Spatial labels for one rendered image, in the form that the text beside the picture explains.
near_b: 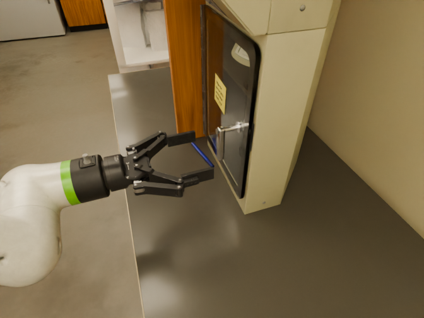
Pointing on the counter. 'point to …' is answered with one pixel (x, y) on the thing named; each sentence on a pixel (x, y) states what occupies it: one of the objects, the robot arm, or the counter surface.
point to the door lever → (224, 138)
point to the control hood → (247, 14)
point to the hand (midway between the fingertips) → (199, 153)
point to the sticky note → (219, 93)
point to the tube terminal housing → (284, 94)
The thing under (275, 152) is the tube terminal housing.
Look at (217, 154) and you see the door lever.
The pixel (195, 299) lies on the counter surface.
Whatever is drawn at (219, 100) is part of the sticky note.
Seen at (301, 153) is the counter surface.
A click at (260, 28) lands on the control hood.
